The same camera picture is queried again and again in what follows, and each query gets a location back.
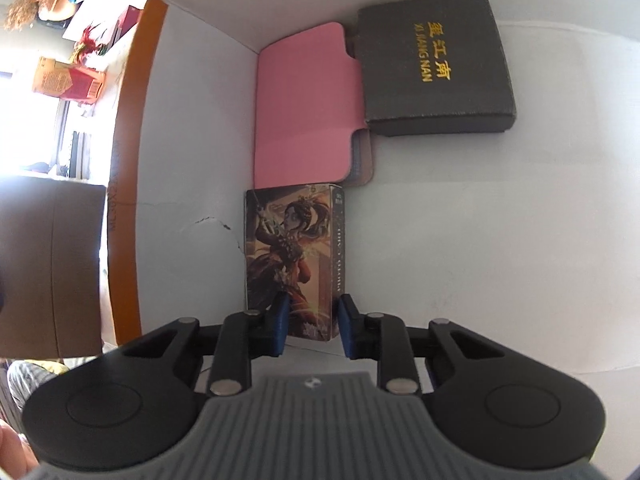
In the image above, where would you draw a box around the illustrated playing card box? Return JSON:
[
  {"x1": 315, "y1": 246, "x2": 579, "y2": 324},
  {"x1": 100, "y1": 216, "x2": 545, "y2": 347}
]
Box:
[{"x1": 244, "y1": 183, "x2": 346, "y2": 341}]

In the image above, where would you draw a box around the dark grey gift box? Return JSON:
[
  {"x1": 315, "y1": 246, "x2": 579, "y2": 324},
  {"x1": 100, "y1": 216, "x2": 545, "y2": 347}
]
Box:
[{"x1": 355, "y1": 0, "x2": 516, "y2": 136}]

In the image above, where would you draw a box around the orange cardboard box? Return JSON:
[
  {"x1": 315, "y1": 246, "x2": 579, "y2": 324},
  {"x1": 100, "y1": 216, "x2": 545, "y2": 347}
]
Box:
[{"x1": 110, "y1": 0, "x2": 639, "y2": 374}]

